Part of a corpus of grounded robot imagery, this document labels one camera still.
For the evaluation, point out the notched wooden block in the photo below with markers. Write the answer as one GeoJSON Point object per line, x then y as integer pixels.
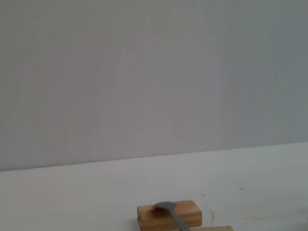
{"type": "Point", "coordinates": [216, 228]}

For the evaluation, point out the stained wooden block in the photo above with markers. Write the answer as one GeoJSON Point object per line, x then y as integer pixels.
{"type": "Point", "coordinates": [190, 214]}

